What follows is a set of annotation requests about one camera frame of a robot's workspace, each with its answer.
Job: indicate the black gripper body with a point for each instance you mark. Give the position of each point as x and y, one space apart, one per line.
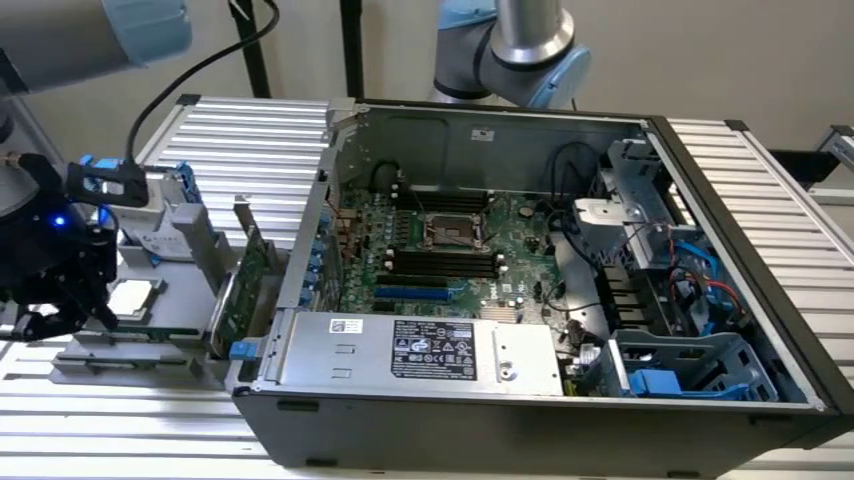
54 245

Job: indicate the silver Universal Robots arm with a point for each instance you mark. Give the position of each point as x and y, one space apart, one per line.
527 30

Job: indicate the green RAM stick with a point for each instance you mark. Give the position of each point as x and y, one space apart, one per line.
127 362
154 332

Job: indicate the black RAM slot bank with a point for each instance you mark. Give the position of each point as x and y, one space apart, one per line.
443 201
443 262

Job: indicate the silver CPU chip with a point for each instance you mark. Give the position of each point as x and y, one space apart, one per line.
136 300

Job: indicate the grey parts rack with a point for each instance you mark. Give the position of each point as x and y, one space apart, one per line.
194 280

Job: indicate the green graphics card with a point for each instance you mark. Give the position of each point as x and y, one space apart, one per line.
243 285

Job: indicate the blue card latch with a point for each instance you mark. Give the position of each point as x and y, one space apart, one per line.
242 350

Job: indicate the silver power supply unit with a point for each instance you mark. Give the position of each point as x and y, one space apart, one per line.
374 355

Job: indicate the short black expansion slot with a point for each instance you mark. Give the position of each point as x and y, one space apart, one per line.
387 307

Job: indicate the blue expansion slot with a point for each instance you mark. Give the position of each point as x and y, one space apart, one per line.
410 294

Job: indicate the long black expansion slot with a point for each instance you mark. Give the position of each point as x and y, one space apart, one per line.
413 281

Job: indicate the black stand pole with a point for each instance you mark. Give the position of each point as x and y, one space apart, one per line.
351 47
254 55

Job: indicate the green motherboard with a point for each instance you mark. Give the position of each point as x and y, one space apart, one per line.
527 280

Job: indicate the black open PC case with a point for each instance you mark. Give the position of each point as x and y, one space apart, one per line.
507 430

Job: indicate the silver coin battery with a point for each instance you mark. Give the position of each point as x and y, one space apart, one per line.
527 211

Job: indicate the metal drive cage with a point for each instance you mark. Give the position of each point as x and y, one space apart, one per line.
641 200

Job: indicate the blue disk bay latch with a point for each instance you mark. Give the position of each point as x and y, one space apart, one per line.
655 384

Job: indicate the grey disk bay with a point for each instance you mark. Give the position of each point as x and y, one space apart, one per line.
721 365

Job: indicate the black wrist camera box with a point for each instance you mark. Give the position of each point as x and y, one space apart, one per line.
110 180

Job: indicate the CPU socket with metal frame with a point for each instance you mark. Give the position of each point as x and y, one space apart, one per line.
450 230

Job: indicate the aluminium profile with black bracket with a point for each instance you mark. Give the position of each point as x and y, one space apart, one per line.
834 150

